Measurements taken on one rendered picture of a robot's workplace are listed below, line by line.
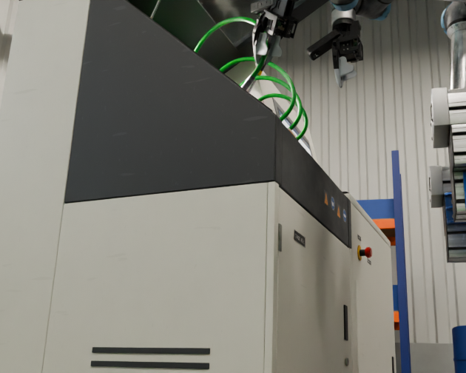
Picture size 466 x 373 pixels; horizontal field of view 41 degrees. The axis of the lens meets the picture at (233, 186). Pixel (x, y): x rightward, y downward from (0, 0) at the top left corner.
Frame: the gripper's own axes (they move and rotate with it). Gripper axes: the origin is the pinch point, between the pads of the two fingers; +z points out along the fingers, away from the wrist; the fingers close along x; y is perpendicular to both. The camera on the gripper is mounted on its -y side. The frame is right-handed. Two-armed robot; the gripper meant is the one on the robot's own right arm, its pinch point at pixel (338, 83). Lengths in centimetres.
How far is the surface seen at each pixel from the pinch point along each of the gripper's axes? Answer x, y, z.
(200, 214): -45, -21, 52
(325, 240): -6, -3, 50
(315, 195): -15.0, -3.0, 39.9
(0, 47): 286, -462, -272
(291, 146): -34.5, -3.0, 33.5
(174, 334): -45, -26, 79
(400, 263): 498, -64, -46
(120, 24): -45, -49, -5
